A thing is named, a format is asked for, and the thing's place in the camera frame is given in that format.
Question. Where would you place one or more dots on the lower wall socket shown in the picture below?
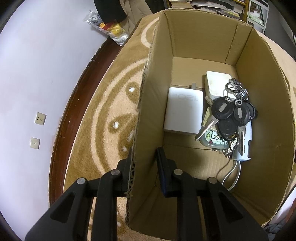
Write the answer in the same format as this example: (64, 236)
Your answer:
(34, 143)

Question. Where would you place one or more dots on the brown cardboard box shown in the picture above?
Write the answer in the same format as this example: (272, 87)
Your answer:
(186, 44)

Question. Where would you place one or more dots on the cartoon sticker case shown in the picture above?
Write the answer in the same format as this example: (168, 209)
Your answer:
(213, 140)

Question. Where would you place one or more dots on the beige patterned carpet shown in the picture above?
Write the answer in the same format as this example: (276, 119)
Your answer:
(108, 129)

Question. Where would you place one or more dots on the small white square charger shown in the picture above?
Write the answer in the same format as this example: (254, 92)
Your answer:
(215, 85)

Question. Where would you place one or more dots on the plastic snack bag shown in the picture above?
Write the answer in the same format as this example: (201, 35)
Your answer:
(113, 29)

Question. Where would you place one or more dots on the beige hanging coat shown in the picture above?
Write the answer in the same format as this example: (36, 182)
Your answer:
(135, 10)

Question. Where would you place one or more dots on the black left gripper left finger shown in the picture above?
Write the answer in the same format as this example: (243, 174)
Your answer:
(85, 203)

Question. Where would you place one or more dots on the wooden bookshelf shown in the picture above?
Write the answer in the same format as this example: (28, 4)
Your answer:
(233, 9)

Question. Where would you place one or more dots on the bunch of keys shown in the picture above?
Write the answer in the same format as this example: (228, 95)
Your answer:
(230, 112)

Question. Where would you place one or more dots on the wall socket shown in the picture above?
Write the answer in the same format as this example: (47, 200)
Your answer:
(40, 118)
(34, 143)

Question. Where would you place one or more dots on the white metal rack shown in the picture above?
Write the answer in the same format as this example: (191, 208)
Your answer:
(257, 14)

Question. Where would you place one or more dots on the large white 120W charger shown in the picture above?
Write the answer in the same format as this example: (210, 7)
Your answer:
(184, 111)

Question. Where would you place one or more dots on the black hanging coat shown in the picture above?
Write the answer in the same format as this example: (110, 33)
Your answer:
(110, 10)

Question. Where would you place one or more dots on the white power bank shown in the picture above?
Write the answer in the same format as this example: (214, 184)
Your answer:
(241, 153)

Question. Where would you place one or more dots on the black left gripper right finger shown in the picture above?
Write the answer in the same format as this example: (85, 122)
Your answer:
(206, 210)

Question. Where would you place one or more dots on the upper wall socket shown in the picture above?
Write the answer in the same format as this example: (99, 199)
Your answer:
(40, 118)

